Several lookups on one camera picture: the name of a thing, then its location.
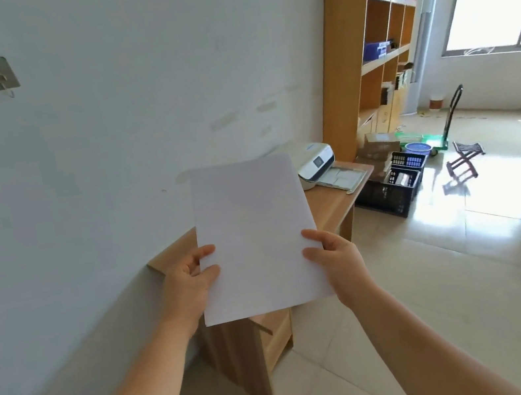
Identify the person's left hand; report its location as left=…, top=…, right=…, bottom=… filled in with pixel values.
left=152, top=243, right=232, bottom=341

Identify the person's right hand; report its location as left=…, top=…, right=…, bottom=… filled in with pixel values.
left=299, top=219, right=377, bottom=316

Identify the white paper sheet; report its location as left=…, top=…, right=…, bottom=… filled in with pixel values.
left=178, top=147, right=338, bottom=328

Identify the person's right forearm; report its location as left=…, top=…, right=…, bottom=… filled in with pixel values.
left=341, top=258, right=521, bottom=395

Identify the wooden desk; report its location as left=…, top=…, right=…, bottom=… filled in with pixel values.
left=135, top=155, right=414, bottom=395

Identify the large black plastic crate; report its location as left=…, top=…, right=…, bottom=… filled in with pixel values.
left=351, top=159, right=431, bottom=226

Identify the white printer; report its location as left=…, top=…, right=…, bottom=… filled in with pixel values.
left=293, top=138, right=340, bottom=192

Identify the brown cardboard box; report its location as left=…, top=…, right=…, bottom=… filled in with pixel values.
left=354, top=128, right=403, bottom=164

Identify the small black plastic crate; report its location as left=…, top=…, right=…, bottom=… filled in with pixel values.
left=388, top=145, right=432, bottom=176

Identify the blue plastic basin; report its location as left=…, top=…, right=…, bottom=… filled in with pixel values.
left=404, top=139, right=434, bottom=160

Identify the light cardboard shelf box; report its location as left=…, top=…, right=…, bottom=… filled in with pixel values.
left=368, top=100, right=413, bottom=136

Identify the green platform trolley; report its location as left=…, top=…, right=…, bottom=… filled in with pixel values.
left=389, top=84, right=476, bottom=162

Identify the folding stool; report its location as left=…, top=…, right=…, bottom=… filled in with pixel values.
left=442, top=136, right=491, bottom=185

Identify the row of upright files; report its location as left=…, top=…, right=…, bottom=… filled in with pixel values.
left=375, top=61, right=421, bottom=107

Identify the wooden bookshelf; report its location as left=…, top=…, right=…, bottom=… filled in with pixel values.
left=299, top=0, right=458, bottom=168

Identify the blue box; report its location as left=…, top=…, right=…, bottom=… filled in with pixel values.
left=362, top=38, right=398, bottom=62

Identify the white tower fan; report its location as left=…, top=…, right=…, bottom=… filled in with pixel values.
left=394, top=0, right=457, bottom=114

